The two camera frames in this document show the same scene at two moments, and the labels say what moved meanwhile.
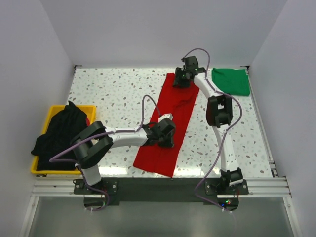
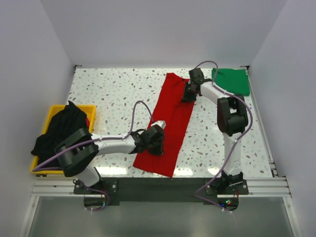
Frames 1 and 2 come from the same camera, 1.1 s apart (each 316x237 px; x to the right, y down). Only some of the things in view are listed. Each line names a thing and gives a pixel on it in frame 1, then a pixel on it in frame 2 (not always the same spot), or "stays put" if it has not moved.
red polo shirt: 177,103 stays put
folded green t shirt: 233,81 stays put
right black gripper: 177,80 to 185,97
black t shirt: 64,126 stays put
